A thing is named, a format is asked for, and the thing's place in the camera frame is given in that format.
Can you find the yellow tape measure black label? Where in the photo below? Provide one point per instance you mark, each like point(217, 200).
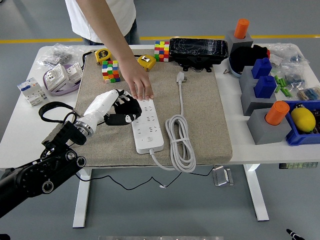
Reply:
point(103, 56)

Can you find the white circuit breaker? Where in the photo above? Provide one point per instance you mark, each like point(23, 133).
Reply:
point(32, 92)

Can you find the person's torso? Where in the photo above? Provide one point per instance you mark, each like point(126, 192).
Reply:
point(125, 15)

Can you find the black cloth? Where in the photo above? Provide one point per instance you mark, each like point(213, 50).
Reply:
point(242, 57)

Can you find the person's hand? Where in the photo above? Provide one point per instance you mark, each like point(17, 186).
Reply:
point(138, 80)

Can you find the green wall anchor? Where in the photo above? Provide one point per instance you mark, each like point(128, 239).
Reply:
point(282, 82)
point(283, 90)
point(278, 88)
point(276, 79)
point(288, 93)

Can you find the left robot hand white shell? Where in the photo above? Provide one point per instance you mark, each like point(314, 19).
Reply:
point(100, 107)

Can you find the white table leg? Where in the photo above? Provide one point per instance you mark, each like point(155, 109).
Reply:
point(257, 195)
point(81, 200)

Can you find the white power strip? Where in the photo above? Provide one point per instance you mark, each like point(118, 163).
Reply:
point(150, 145)

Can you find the black film-wrapped box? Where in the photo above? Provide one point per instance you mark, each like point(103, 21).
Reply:
point(200, 50)

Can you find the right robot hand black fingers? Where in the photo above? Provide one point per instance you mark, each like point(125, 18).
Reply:
point(291, 234)

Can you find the clear bag of grey parts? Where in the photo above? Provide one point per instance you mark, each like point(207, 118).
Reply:
point(60, 53)

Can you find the black power adapter plug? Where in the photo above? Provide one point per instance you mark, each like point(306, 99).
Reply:
point(133, 108)

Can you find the person's forearm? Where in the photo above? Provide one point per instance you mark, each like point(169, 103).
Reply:
point(112, 32)

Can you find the clear bag of blue parts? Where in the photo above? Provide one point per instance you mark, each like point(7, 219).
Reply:
point(295, 78)

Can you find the white wall socket panel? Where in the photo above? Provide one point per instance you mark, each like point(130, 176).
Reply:
point(56, 76)
point(73, 71)

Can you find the colourful puzzle cube tower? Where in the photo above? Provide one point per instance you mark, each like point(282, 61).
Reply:
point(161, 51)
point(111, 72)

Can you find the light blue dish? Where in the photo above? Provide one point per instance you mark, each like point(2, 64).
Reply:
point(233, 71)

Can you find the purple tray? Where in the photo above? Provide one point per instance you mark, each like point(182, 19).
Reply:
point(62, 91)

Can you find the small red object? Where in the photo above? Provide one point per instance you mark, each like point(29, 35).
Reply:
point(268, 53)

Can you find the silver metal floor box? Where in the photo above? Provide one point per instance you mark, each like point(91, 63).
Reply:
point(222, 176)

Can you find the yellow tape measure silver clip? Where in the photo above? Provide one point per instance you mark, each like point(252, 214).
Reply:
point(147, 62)

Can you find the grey block with hole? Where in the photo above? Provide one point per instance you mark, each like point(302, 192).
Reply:
point(230, 37)
point(262, 132)
point(250, 100)
point(246, 75)

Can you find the beige mat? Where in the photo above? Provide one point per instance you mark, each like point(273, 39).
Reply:
point(200, 112)

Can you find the orange cylinder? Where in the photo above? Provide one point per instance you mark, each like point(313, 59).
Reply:
point(241, 28)
point(277, 112)

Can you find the blue block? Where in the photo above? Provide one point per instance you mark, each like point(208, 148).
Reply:
point(261, 68)
point(265, 87)

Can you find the clear bag of small parts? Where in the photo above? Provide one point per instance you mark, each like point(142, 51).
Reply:
point(287, 53)

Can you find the yellow lemon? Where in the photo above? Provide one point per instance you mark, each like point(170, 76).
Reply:
point(302, 118)

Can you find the blue plastic bin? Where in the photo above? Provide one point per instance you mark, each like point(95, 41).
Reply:
point(300, 140)

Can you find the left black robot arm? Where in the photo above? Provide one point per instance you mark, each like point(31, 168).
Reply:
point(25, 180)

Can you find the small black yellow toy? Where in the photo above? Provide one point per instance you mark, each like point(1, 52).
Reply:
point(298, 106)

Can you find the table height control panel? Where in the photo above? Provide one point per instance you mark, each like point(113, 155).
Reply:
point(297, 165)

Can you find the clear bag of connectors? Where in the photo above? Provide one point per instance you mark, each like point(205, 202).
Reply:
point(308, 93)

